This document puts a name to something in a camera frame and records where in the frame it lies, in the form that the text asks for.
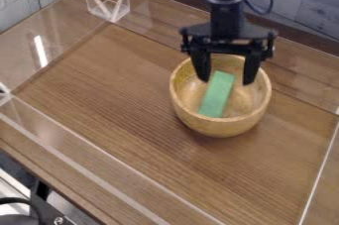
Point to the clear acrylic corner bracket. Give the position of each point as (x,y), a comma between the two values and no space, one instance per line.
(107,9)

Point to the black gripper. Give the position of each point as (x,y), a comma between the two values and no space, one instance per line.
(227,34)

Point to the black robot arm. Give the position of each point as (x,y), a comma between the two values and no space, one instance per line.
(229,34)

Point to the green rectangular stick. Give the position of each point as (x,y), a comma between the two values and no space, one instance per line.
(217,95)

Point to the clear acrylic front wall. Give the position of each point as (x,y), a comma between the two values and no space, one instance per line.
(107,187)

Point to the black table leg bracket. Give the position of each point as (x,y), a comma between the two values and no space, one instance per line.
(53,216)

